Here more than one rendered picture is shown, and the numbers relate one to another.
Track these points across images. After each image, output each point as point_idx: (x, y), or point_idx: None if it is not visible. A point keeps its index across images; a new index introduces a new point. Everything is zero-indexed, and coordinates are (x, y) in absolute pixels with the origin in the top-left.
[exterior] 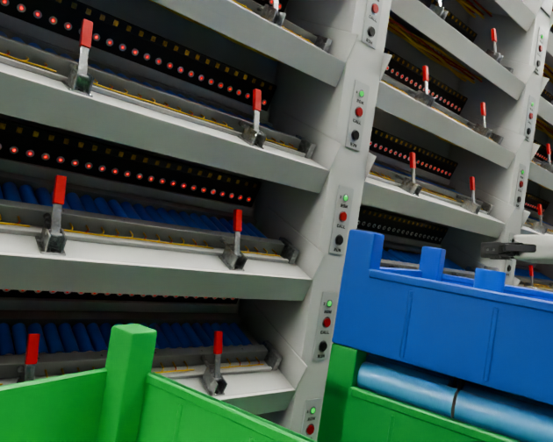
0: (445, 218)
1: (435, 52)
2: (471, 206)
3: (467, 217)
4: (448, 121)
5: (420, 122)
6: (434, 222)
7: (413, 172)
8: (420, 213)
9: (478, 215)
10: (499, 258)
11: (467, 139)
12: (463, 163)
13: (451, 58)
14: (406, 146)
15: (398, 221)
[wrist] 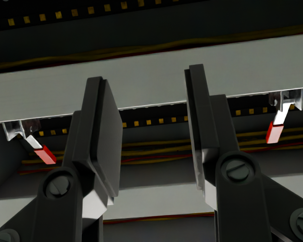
0: (132, 74)
1: (168, 216)
2: (29, 125)
3: (42, 103)
4: (207, 208)
5: (279, 183)
6: (167, 53)
7: (280, 119)
8: (252, 55)
9: None
10: (102, 116)
11: (131, 203)
12: None
13: (132, 221)
14: (156, 118)
15: (122, 1)
